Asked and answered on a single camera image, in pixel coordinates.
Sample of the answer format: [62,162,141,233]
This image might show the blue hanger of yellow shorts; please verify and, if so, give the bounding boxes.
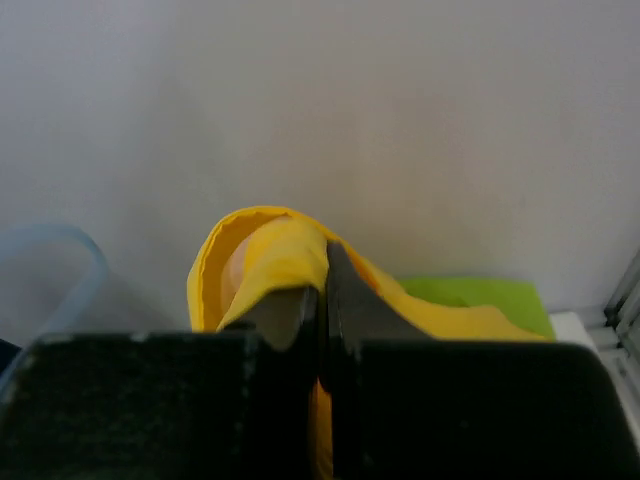
[1,224,109,385]

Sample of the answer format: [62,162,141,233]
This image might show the lime green shorts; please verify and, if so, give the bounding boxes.
[399,276,556,340]

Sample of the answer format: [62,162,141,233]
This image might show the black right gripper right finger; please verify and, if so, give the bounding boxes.
[322,242,639,479]

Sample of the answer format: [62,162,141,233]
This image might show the yellow shorts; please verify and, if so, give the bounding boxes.
[187,206,550,479]

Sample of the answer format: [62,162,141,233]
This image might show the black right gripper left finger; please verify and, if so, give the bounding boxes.
[1,287,319,479]

